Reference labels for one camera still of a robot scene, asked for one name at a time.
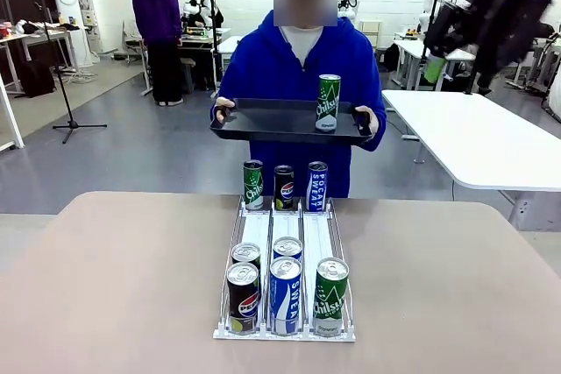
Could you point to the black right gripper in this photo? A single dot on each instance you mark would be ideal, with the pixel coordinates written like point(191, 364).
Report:
point(504, 10)

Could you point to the green Chilsung cider can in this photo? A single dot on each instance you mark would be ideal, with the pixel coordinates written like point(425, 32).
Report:
point(328, 102)
point(253, 185)
point(331, 299)

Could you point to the black serving tray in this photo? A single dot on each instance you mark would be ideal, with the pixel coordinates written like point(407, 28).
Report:
point(271, 122)

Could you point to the person's left forearm blue sleeve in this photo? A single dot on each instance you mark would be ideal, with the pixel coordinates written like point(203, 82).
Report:
point(379, 133)

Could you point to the person in blue hoodie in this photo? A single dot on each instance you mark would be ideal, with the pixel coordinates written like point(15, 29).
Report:
point(280, 67)

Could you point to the person in purple hoodie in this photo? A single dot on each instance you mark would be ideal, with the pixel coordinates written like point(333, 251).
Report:
point(157, 19)

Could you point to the person's left hand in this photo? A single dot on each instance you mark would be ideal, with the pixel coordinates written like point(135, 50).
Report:
point(367, 119)

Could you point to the person's right hand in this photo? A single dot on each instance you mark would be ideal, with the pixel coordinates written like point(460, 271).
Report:
point(223, 109)

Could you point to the white lab desk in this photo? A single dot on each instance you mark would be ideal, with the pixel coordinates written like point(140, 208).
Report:
point(421, 47)

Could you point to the large white table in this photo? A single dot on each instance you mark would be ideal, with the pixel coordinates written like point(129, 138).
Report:
point(473, 137)

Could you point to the blue Pocari Sweat can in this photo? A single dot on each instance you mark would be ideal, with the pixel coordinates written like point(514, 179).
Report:
point(286, 299)
point(317, 188)
point(287, 248)

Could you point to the black Pepsi can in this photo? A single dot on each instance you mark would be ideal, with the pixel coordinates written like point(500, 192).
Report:
point(284, 190)
point(243, 299)
point(246, 252)

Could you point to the black and white humanoid robot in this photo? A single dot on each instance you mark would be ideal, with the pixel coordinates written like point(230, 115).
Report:
point(199, 2)

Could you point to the white chair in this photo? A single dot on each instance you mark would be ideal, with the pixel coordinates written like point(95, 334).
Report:
point(131, 32)

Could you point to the black microphone stand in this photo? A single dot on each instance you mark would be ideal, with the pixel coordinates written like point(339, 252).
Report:
point(59, 67)

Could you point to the cluttered white side table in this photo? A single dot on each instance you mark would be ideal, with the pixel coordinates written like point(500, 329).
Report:
point(39, 37)

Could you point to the black bag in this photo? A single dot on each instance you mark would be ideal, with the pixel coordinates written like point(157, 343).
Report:
point(37, 78)

